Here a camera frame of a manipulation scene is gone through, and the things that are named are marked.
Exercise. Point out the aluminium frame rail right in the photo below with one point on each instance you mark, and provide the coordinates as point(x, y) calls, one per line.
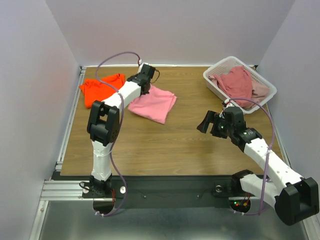
point(311, 224)

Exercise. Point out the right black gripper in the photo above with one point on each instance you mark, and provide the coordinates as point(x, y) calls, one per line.
point(215, 124)

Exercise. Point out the bright pink t shirt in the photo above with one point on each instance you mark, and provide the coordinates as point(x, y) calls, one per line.
point(154, 105)

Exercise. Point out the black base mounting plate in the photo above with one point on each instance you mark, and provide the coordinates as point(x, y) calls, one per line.
point(165, 192)

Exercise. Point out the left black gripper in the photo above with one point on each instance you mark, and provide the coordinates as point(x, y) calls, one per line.
point(135, 76)

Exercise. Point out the folded orange t shirt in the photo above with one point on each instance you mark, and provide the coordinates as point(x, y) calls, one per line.
point(94, 90)

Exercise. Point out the pale pink t shirt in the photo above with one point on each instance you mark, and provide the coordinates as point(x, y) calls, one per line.
point(259, 91)

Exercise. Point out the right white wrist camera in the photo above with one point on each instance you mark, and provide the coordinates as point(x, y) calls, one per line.
point(227, 103)

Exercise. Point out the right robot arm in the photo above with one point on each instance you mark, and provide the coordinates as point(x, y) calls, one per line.
point(292, 196)

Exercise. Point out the dusty rose t shirt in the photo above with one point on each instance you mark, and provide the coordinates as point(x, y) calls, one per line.
point(235, 84)

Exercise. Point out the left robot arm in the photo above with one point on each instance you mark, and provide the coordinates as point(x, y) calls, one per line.
point(104, 124)

